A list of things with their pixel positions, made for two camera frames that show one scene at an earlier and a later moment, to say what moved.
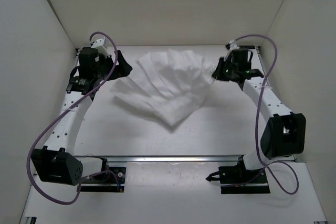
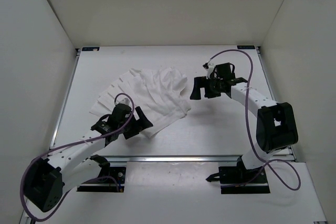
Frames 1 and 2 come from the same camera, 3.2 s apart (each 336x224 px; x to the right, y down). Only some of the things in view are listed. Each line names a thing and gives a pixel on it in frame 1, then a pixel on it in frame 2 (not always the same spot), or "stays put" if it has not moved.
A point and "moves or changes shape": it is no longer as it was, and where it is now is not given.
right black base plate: [238, 180] stays put
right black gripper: [217, 74] to [202, 82]
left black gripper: [124, 67] to [143, 121]
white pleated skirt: [170, 82] moves or changes shape
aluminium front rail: [160, 159] stays put
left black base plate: [112, 179] stays put
